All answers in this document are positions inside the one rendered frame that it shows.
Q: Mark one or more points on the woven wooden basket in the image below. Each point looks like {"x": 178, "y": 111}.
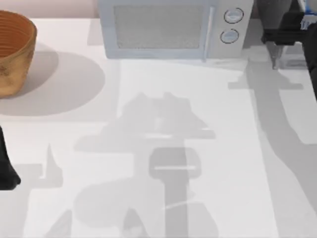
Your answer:
{"x": 17, "y": 57}

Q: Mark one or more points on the blue and white box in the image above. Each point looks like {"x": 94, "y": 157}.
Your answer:
{"x": 308, "y": 15}

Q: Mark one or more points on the microwave door with window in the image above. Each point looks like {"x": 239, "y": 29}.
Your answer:
{"x": 158, "y": 27}

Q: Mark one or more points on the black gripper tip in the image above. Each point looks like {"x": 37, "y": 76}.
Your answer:
{"x": 6, "y": 171}

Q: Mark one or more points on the small microwave knob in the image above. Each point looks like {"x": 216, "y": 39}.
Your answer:
{"x": 229, "y": 36}

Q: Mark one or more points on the large microwave knob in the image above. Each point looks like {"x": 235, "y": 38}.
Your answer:
{"x": 233, "y": 15}

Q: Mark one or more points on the pale microwave oven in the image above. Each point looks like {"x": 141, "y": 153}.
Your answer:
{"x": 245, "y": 37}

